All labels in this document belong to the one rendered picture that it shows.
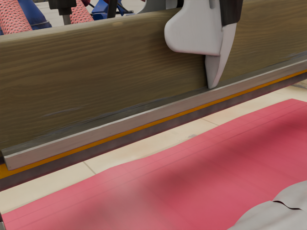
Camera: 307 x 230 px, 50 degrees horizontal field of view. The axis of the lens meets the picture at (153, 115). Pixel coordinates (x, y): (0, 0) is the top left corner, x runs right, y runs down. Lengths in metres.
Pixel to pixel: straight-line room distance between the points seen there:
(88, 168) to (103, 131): 0.13
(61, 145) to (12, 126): 0.03
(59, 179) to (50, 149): 0.13
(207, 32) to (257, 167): 0.14
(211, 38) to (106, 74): 0.08
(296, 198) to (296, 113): 0.18
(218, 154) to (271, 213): 0.10
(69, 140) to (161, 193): 0.11
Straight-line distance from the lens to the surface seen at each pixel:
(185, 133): 0.40
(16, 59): 0.21
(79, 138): 0.22
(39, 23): 0.98
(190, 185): 0.30
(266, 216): 0.27
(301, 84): 0.55
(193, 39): 0.25
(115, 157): 0.36
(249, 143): 0.37
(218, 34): 0.26
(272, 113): 0.45
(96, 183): 0.32
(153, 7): 0.30
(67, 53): 0.22
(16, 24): 0.66
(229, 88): 0.29
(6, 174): 0.24
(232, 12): 0.26
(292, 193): 0.29
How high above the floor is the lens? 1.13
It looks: 22 degrees down
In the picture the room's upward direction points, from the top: 6 degrees counter-clockwise
